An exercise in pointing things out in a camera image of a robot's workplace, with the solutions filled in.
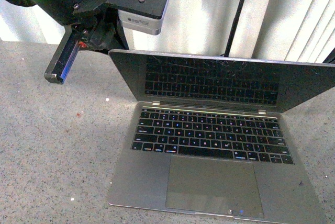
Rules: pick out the black gripper finger blue strip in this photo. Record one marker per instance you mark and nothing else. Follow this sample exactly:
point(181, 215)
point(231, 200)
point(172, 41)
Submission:
point(63, 57)

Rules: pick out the silver laptop with black keyboard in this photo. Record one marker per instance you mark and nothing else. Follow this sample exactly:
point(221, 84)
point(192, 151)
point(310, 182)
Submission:
point(207, 137)

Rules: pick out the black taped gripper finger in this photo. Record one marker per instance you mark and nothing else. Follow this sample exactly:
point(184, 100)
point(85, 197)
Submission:
point(107, 33)

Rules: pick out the blue desk lamp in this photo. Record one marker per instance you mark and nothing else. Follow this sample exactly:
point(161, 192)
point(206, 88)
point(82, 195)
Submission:
point(233, 29)

